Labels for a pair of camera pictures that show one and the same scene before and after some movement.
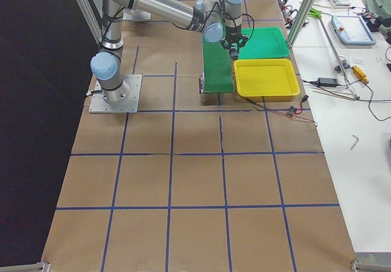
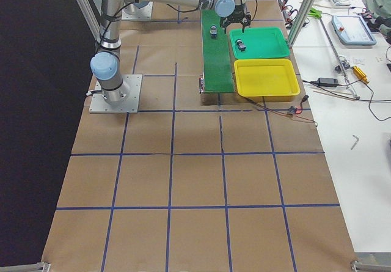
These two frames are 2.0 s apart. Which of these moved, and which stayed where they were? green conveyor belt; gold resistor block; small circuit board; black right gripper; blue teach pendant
Moved: black right gripper
Stayed: gold resistor block; green conveyor belt; blue teach pendant; small circuit board
